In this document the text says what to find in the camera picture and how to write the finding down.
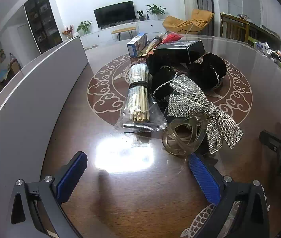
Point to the red flowers in vase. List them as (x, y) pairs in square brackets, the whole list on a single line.
[(68, 31)]

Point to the black velvet beaded cloth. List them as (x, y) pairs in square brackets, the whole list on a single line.
[(207, 69), (161, 76)]

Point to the clear smoky hair claw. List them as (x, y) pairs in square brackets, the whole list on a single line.
[(170, 142)]

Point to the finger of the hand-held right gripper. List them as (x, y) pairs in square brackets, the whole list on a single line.
[(271, 140)]

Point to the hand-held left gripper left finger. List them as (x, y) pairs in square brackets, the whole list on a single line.
[(72, 176)]

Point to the clear bag of wooden sticks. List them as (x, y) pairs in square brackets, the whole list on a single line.
[(136, 99)]

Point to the blue patterned cloth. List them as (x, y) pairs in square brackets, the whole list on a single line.
[(4, 73)]

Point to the framed wall painting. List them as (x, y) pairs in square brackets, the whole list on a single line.
[(0, 52)]

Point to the black flat television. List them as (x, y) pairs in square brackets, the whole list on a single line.
[(114, 13)]

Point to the wooden chair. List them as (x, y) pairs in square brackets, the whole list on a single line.
[(233, 27)]

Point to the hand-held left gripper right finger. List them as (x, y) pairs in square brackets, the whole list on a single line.
[(203, 178)]

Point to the grey partition panel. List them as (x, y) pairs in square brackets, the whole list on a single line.
[(31, 84)]

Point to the black rectangular box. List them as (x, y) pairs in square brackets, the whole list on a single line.
[(180, 50)]

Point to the bushy green potted plant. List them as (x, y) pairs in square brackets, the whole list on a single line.
[(84, 26)]

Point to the silver rhinestone bow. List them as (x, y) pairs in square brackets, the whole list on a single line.
[(192, 101)]

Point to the yellow lounge chair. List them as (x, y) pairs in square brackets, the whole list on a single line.
[(180, 23)]

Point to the white television cabinet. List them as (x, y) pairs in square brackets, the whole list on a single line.
[(147, 26)]

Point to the black glass display cabinet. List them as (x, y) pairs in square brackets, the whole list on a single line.
[(42, 19)]

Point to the blue and white carton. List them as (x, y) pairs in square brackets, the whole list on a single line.
[(136, 45)]

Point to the small green potted plant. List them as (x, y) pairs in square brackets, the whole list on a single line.
[(140, 13)]

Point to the red foil packet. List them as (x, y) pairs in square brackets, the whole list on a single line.
[(171, 37)]

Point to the wooden bench with metal legs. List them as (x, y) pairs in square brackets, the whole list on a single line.
[(123, 30)]

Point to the large leafy potted plant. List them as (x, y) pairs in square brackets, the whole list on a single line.
[(156, 9)]

